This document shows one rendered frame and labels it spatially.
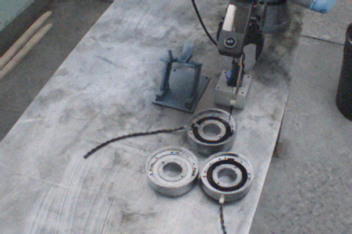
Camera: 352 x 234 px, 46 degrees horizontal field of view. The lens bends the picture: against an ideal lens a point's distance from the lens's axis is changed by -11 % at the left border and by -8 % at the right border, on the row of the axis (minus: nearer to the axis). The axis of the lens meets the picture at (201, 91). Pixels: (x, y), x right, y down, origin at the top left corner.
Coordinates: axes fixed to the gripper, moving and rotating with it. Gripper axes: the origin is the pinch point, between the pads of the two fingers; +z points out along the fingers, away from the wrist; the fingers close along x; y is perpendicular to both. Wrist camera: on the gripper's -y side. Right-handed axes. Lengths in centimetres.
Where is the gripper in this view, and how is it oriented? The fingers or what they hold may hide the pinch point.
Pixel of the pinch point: (238, 69)
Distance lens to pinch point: 95.2
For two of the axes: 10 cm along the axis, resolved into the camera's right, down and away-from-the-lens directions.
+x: -9.4, -2.3, 2.5
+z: 0.0, 7.3, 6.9
